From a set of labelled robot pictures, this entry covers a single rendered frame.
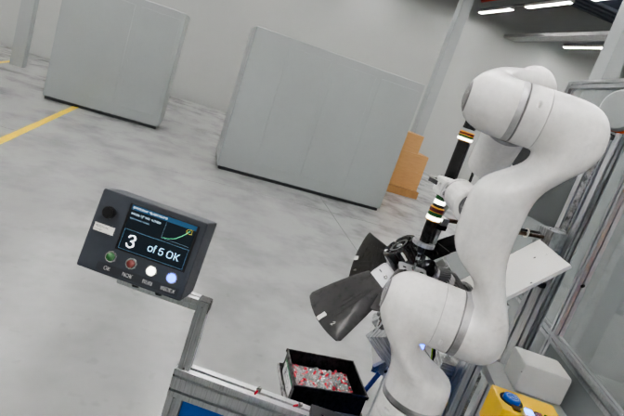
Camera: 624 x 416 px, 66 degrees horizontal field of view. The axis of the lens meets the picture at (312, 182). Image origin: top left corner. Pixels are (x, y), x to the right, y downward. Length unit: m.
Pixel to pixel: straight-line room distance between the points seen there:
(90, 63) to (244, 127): 2.89
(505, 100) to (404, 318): 0.41
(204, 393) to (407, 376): 0.59
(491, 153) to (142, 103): 7.74
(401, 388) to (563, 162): 0.48
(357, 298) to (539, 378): 0.70
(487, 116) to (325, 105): 6.30
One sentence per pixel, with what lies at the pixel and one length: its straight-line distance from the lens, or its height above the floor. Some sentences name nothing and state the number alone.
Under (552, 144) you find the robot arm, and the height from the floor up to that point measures 1.67.
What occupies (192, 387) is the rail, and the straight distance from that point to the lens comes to 1.36.
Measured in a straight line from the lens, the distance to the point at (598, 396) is 1.92.
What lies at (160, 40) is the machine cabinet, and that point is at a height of 1.42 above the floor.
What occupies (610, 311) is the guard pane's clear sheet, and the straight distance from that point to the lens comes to 1.99.
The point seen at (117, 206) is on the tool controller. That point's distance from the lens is 1.22.
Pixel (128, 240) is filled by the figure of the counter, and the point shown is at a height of 1.16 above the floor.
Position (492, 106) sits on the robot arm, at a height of 1.69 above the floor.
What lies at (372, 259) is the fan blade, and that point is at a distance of 1.82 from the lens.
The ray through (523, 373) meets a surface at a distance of 1.92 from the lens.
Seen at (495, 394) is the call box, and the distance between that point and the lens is 1.37.
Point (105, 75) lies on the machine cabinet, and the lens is 8.59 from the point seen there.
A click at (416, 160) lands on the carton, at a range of 9.86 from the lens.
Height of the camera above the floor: 1.65
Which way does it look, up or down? 12 degrees down
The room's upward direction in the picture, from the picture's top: 19 degrees clockwise
